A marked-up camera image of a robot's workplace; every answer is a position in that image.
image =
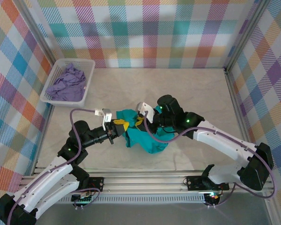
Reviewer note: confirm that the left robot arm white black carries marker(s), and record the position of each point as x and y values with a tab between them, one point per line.
49	178

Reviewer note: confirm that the purple t-shirt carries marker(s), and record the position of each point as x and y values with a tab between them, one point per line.
65	84

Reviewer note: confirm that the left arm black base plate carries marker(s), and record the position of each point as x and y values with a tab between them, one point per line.
97	182

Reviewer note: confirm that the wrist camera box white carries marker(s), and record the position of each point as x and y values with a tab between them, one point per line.
146	110
107	114

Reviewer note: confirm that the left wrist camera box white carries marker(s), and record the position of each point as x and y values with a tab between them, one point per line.
107	114

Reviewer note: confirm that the teal t-shirt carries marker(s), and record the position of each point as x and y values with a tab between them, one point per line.
142	140

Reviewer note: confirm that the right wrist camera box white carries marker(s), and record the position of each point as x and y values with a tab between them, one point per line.
146	110

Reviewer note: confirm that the white plastic basket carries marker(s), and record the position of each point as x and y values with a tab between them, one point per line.
61	62

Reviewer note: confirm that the aluminium side rail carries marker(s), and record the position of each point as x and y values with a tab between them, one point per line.
241	117

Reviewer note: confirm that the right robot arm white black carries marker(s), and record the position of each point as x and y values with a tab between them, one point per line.
224	140

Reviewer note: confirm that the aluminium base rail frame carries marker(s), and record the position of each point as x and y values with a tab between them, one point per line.
142	185

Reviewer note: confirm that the aluminium corner post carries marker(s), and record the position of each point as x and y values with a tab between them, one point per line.
246	35
41	35

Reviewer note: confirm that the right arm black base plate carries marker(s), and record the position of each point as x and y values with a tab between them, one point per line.
194	182

